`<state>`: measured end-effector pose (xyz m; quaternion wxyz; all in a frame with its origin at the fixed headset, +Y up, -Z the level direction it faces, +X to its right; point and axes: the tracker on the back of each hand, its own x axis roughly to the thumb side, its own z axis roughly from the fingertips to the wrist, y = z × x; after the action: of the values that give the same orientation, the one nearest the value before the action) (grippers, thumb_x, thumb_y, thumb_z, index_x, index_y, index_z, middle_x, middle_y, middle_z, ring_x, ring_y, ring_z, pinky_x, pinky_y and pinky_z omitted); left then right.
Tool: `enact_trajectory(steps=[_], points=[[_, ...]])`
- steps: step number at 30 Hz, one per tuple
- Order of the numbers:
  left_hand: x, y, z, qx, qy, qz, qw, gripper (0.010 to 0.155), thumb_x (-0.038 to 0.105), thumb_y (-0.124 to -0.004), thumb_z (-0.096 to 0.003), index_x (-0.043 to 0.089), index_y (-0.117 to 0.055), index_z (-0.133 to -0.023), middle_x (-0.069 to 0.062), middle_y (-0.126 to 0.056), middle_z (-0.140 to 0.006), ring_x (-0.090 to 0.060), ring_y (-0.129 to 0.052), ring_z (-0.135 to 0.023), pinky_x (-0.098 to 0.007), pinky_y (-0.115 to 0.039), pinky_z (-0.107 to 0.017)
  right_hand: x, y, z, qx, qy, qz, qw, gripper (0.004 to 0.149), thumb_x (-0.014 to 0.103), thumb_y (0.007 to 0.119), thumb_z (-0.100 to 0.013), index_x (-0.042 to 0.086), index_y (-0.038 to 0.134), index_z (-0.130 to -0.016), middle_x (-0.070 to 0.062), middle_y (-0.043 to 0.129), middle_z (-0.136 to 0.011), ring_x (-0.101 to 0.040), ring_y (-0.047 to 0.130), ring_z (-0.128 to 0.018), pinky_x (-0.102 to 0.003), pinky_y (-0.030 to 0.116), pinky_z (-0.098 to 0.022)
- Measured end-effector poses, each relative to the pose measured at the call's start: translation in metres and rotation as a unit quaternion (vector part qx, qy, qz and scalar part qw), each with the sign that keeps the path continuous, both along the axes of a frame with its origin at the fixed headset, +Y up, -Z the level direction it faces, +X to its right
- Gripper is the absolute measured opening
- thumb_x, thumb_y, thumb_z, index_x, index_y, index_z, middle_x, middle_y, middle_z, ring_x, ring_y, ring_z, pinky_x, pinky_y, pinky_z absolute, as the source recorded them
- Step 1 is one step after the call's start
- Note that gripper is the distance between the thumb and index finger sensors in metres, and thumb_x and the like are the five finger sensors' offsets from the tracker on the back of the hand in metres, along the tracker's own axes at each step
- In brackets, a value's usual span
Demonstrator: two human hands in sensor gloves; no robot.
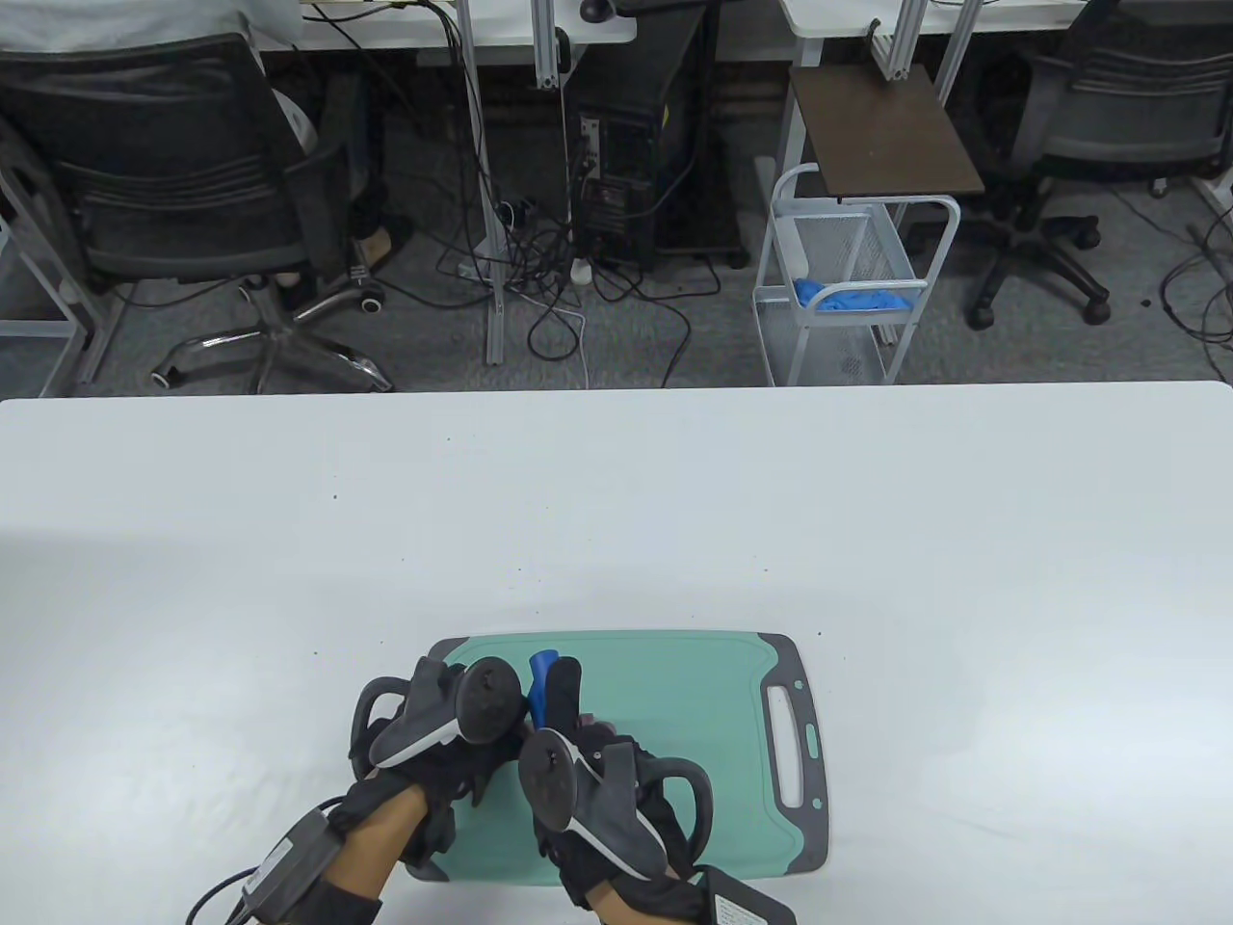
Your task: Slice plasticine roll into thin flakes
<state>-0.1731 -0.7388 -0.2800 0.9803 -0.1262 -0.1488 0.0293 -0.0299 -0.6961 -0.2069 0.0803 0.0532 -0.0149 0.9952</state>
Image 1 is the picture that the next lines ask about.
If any person's right hand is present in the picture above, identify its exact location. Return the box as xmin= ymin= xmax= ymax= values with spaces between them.
xmin=520 ymin=657 xmax=712 ymax=912

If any person's left hand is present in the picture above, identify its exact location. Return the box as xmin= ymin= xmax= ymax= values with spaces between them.
xmin=328 ymin=660 xmax=529 ymax=873

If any blue plastic scraper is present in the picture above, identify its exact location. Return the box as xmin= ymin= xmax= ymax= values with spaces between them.
xmin=528 ymin=650 xmax=562 ymax=728

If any person's left forearm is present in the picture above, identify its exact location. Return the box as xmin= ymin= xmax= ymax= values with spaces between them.
xmin=289 ymin=785 xmax=430 ymax=925

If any person's right forearm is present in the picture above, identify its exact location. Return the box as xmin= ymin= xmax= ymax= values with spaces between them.
xmin=588 ymin=867 xmax=709 ymax=925

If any green cutting board grey rim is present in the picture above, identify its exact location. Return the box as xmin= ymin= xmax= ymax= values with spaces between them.
xmin=424 ymin=630 xmax=831 ymax=884

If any blue cloth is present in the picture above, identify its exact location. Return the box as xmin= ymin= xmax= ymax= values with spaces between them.
xmin=792 ymin=277 xmax=914 ymax=314

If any black computer tower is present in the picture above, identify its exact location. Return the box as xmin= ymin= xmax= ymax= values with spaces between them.
xmin=566 ymin=10 xmax=748 ymax=271

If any tall aluminium profile upright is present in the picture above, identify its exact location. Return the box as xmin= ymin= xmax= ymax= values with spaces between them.
xmin=453 ymin=0 xmax=507 ymax=365

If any black mesh chair chrome base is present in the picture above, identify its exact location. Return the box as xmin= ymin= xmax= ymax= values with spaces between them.
xmin=0 ymin=34 xmax=396 ymax=394

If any brown wooden board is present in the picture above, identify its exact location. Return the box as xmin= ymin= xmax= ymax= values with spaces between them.
xmin=790 ymin=64 xmax=985 ymax=203

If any white desk with mouse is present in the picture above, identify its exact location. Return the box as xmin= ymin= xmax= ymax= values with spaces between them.
xmin=299 ymin=0 xmax=639 ymax=68

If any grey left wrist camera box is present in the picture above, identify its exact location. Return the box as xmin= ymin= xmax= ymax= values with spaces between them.
xmin=241 ymin=807 xmax=333 ymax=916

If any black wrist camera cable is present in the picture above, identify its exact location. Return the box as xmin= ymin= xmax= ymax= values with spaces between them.
xmin=185 ymin=867 xmax=261 ymax=925

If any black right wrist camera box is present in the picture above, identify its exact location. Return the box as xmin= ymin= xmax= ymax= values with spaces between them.
xmin=692 ymin=864 xmax=796 ymax=925

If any tangle of black cables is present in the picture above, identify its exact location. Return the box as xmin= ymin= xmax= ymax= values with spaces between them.
xmin=424 ymin=164 xmax=723 ymax=386

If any white wire cart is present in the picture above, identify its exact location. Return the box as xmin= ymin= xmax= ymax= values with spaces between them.
xmin=751 ymin=162 xmax=961 ymax=386

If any white metal frame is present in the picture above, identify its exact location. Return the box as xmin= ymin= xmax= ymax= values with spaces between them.
xmin=0 ymin=164 xmax=126 ymax=396

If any aluminium profile post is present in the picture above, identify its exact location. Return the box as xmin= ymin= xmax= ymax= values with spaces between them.
xmin=533 ymin=0 xmax=574 ymax=93
xmin=930 ymin=0 xmax=984 ymax=107
xmin=872 ymin=0 xmax=931 ymax=80

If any black floor cable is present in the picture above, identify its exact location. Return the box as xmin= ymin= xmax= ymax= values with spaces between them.
xmin=1159 ymin=226 xmax=1233 ymax=386

